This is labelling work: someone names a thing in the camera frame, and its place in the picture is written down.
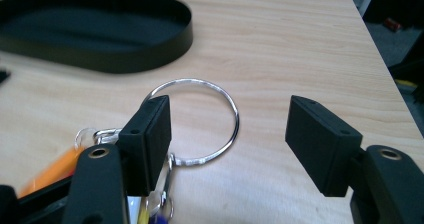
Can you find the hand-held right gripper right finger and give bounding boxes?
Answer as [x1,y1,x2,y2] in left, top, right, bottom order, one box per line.
[285,95,364,198]

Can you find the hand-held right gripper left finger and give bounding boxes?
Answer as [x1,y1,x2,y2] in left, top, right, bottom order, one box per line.
[118,95,173,197]

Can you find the silver clasp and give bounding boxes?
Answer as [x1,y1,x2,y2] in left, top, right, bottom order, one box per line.
[92,127,123,146]
[159,152,177,207]

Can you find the small silver ring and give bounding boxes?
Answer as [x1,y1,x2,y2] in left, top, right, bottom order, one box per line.
[74,127,98,150]
[146,195,175,222]

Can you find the white key tag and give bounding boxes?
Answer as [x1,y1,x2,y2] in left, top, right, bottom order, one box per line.
[127,197,144,224]

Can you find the yellow key tag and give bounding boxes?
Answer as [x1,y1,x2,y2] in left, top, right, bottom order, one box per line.
[137,204,151,224]

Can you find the blue key tag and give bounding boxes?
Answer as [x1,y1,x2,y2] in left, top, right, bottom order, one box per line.
[149,212,172,224]

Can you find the large silver key ring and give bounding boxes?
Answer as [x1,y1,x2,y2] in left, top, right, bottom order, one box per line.
[141,78,241,168]

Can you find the black key holder stand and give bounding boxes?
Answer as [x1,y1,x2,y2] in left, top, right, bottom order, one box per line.
[0,0,194,75]

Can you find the orange key tag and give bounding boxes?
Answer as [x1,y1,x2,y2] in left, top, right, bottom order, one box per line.
[18,145,85,199]

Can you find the yellow object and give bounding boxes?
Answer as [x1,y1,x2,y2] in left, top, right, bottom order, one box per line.
[395,79,418,89]

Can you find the red object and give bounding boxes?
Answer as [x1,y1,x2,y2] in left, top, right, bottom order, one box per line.
[384,16,403,32]

